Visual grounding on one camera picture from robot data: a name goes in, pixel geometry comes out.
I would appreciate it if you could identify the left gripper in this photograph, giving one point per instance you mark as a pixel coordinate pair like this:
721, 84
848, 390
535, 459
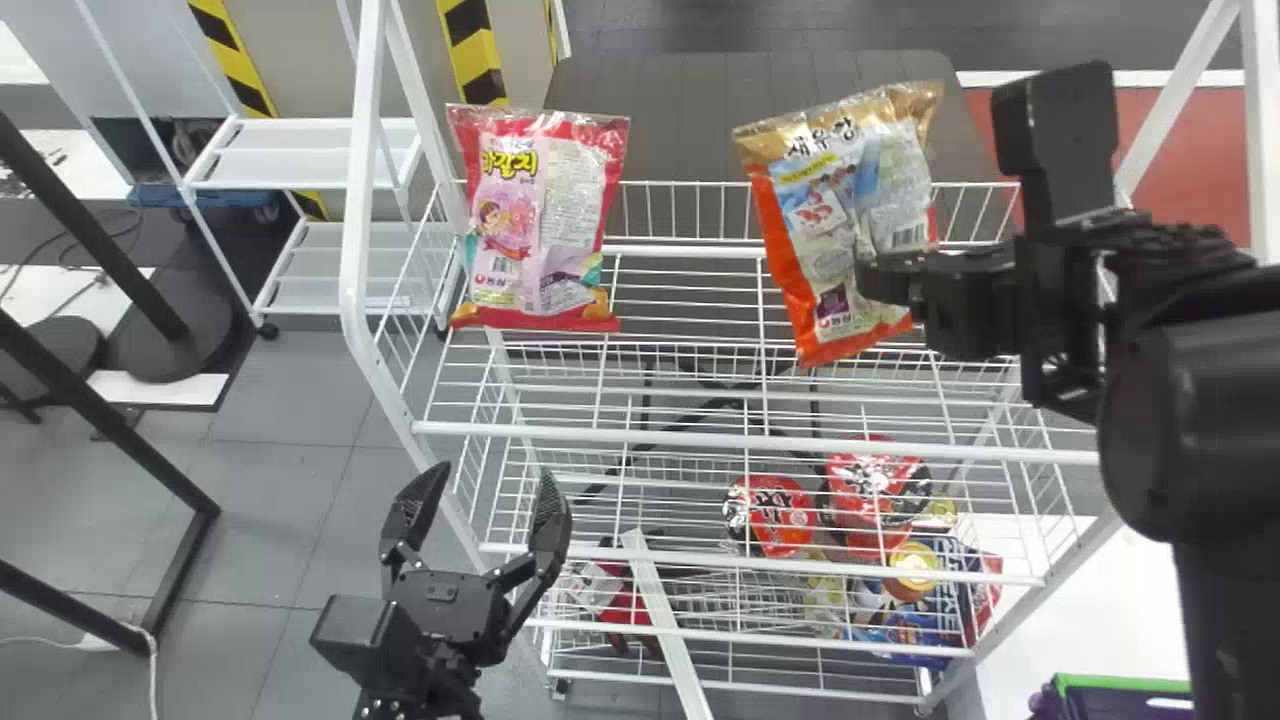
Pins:
450, 600

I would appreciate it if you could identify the white shelf trolley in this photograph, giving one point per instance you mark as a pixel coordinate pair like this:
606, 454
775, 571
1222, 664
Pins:
300, 170

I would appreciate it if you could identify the orange snack packet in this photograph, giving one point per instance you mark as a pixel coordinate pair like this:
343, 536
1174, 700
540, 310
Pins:
830, 200

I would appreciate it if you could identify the black side table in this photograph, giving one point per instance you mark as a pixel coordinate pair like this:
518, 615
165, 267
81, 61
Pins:
90, 400

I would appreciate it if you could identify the red snack packet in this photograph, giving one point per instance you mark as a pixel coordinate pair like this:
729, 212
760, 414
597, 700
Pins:
622, 600
535, 210

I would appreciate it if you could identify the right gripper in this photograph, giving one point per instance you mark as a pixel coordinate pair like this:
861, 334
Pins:
965, 305

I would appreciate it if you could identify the red noodle cup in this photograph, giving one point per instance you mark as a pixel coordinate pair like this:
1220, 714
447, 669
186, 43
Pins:
772, 515
873, 485

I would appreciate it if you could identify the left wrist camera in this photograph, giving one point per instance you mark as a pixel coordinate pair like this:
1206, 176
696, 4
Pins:
350, 640

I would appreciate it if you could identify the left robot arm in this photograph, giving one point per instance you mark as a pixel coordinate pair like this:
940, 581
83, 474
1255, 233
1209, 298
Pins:
420, 695

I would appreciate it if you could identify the green basket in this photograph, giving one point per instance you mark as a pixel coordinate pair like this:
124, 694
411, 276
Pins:
1110, 695

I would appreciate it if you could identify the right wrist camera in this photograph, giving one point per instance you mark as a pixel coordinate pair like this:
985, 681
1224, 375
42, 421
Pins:
1055, 140

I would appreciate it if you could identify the yellow black striped post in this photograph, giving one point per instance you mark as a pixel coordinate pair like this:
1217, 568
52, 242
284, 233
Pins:
235, 75
474, 50

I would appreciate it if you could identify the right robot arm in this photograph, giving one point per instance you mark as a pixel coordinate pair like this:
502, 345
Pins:
1190, 400

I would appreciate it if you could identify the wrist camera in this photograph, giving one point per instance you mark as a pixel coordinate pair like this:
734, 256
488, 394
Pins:
350, 640
1055, 140

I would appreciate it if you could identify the blue snack packet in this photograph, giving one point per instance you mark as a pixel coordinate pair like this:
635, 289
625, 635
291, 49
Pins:
930, 605

